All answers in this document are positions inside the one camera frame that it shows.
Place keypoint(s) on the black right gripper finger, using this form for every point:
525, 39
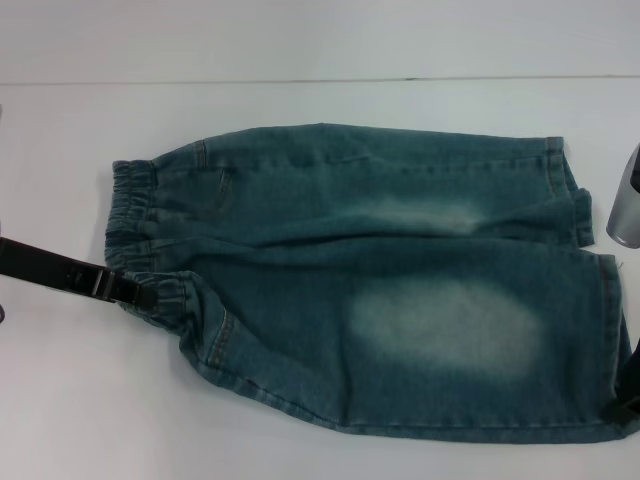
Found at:
627, 414

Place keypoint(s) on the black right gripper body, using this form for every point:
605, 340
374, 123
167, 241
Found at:
631, 372

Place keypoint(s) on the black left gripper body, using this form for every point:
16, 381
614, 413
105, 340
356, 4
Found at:
45, 265

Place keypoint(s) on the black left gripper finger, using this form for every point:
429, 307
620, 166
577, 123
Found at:
135, 295

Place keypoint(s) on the blue denim shorts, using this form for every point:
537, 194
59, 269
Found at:
350, 225

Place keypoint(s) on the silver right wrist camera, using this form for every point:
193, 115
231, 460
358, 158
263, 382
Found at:
622, 220

